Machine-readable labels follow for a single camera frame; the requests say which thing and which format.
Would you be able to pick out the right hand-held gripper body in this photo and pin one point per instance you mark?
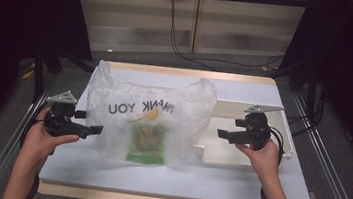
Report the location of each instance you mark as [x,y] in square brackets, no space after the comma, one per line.
[258,130]

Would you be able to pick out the clear printed plastic bag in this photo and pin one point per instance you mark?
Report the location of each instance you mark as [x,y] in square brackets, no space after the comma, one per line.
[124,97]

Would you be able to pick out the pale blue table mat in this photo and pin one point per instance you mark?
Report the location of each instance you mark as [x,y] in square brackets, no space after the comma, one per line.
[188,184]

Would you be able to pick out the black curtain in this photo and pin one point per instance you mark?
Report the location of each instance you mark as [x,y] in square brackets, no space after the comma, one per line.
[11,27]
[352,66]

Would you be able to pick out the person's left hand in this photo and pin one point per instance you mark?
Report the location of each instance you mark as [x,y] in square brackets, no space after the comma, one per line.
[37,144]

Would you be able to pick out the person's right hand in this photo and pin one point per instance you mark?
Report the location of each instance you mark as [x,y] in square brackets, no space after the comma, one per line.
[266,161]

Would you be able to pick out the green snack packet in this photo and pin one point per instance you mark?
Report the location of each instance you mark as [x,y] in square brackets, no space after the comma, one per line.
[144,158]

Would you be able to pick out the white plastic tray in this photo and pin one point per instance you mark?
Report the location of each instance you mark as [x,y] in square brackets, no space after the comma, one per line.
[219,151]

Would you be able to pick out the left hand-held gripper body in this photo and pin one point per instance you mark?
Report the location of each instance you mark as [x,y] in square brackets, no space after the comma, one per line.
[61,123]

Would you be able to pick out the aluminium floor rail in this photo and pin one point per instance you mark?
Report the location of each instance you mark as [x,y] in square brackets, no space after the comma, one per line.
[7,154]
[341,198]

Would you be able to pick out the black metal stand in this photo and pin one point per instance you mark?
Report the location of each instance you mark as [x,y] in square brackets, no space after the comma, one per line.
[38,77]

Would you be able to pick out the yellow floor tape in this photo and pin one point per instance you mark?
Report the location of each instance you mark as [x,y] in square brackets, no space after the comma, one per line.
[27,74]

